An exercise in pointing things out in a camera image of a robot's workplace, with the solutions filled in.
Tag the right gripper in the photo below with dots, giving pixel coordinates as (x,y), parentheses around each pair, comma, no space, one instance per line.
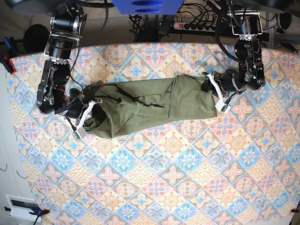
(73,110)

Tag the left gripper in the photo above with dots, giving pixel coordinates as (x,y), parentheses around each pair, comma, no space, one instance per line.
(229,81)

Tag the green t-shirt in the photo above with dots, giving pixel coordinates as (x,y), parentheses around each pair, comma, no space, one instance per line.
(123,108)

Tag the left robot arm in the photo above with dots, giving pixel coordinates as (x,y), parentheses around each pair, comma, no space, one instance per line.
(246,25)

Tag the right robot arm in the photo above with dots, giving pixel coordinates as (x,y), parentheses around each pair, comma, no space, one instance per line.
(66,24)

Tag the white power strip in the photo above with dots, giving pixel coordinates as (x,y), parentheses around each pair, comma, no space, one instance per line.
(194,26)

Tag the black round stool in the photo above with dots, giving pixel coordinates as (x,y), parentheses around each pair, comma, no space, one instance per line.
(35,38)

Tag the blue clamp upper left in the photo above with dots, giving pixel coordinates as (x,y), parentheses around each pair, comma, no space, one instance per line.
(6,58)

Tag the blue clamp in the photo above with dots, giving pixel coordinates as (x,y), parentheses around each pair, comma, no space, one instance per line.
(6,58)
(35,212)

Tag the patterned tablecloth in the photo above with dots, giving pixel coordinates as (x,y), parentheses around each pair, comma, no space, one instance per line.
(238,168)

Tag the blue clamp lower left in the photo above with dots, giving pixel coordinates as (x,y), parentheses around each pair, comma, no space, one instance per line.
(35,212)

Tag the orange clamp lower right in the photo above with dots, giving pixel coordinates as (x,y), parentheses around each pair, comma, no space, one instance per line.
(294,210)

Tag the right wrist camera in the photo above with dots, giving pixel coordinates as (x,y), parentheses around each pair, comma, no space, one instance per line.
(80,133)

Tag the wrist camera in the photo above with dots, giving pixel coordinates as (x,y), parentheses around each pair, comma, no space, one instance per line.
(80,133)
(222,107)

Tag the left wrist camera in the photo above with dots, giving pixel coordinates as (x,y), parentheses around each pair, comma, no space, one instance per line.
(222,107)

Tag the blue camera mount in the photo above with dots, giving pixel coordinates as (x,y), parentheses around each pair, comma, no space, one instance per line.
(147,7)

